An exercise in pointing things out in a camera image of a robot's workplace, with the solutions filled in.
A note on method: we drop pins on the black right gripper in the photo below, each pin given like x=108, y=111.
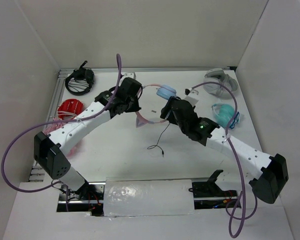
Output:
x=165, y=110

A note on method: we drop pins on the white grey headphones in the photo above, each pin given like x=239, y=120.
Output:
x=219, y=78

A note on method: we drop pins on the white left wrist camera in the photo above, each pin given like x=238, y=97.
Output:
x=129, y=75

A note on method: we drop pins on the pink wrapped headphones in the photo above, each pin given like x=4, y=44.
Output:
x=54, y=126

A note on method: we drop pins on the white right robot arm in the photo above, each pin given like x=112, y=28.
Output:
x=269, y=173

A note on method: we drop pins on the teal wrapped headphones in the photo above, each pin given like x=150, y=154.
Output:
x=223, y=113

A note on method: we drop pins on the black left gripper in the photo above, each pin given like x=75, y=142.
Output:
x=135, y=107

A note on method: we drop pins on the black wrapped headphones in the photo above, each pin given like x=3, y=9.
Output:
x=80, y=81

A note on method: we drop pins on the white taped cover plate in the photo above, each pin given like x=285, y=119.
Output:
x=148, y=198

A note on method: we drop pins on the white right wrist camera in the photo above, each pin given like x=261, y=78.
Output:
x=192, y=96

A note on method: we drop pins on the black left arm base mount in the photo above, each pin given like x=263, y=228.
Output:
x=91, y=202

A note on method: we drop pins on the red wrapped headphones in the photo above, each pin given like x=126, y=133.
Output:
x=70, y=108

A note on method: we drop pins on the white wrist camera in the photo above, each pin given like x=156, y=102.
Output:
x=192, y=96
x=129, y=75

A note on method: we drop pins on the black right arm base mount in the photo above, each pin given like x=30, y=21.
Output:
x=208, y=195

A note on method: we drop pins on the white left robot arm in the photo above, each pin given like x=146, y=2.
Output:
x=51, y=150

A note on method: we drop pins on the pink blue cat-ear headphones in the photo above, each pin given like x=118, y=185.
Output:
x=163, y=91

